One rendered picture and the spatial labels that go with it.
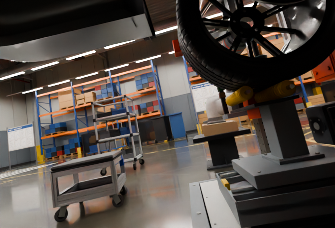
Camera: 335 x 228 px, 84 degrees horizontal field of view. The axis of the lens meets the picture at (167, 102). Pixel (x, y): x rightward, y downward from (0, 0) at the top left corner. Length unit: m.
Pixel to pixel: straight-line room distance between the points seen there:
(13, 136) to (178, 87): 8.78
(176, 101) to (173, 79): 1.44
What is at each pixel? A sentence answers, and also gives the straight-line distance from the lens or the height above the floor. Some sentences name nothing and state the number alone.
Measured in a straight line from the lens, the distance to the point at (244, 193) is 0.75.
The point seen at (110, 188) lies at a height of 0.13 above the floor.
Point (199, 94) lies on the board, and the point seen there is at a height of 1.48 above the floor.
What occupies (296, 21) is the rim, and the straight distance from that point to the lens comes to 1.14.
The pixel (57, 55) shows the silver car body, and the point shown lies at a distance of 0.74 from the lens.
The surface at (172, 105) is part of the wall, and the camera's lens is 11.78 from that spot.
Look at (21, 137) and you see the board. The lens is 10.74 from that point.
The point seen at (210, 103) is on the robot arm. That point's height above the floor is 0.59.
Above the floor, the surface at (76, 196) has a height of 0.13.
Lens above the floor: 0.43
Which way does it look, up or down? 8 degrees up
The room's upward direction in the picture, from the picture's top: 11 degrees counter-clockwise
